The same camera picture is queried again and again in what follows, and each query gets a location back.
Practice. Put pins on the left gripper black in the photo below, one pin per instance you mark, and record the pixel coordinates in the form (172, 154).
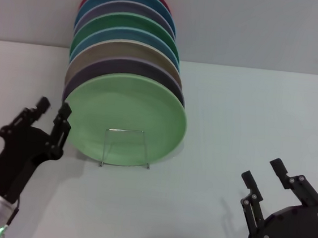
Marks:
(18, 161)

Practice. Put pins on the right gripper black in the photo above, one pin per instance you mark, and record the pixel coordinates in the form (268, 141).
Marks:
(297, 236)

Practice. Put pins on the light green plate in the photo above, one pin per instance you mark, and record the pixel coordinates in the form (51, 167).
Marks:
(126, 107)

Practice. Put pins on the lavender plate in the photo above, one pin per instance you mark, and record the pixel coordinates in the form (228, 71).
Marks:
(124, 67)

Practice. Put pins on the beige plate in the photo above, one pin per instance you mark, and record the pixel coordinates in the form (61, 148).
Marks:
(117, 52)

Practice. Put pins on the light blue plate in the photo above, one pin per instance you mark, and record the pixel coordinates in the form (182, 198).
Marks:
(119, 34)

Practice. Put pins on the dark green plate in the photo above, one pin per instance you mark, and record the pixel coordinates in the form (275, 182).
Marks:
(123, 21)

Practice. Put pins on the grey purple plate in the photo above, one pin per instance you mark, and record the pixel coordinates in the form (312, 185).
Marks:
(125, 8)

